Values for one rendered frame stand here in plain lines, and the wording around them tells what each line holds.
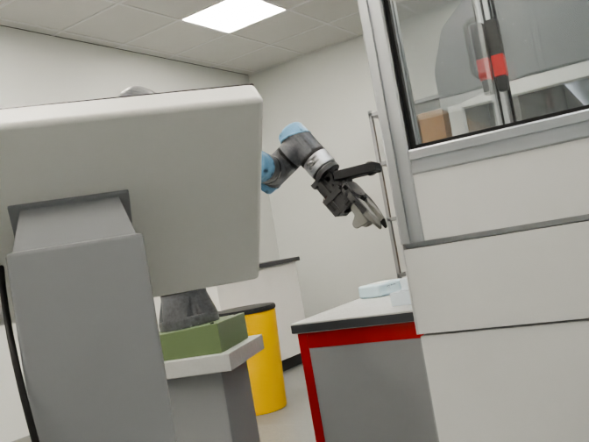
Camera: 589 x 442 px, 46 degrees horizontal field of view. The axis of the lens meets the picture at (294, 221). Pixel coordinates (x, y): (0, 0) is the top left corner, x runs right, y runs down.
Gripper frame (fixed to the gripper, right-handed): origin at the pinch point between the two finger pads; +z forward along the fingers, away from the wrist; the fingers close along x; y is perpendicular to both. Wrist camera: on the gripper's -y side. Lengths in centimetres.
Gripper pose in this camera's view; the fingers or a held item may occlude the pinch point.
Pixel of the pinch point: (382, 222)
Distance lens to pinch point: 170.8
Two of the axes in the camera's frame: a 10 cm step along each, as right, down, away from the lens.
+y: -6.3, 6.8, 3.7
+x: -4.7, 0.4, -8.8
